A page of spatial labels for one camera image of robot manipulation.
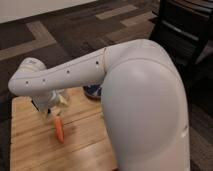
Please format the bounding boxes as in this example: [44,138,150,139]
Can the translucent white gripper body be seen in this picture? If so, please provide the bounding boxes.
[32,89,69,111]

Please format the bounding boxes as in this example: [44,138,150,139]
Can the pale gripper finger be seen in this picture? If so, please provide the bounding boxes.
[58,95,69,107]

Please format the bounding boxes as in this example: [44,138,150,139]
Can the orange pepper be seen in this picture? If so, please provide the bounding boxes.
[54,116,64,142]

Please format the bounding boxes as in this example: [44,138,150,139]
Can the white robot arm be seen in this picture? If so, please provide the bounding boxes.
[8,39,190,171]

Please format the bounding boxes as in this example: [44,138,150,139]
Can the dark blue ceramic bowl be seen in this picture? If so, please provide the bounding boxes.
[83,85,102,99]

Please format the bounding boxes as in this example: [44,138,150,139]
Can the black phone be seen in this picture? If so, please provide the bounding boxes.
[31,100,39,111]

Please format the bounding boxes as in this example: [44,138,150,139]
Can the black cabinet furniture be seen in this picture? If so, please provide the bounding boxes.
[148,0,213,64]

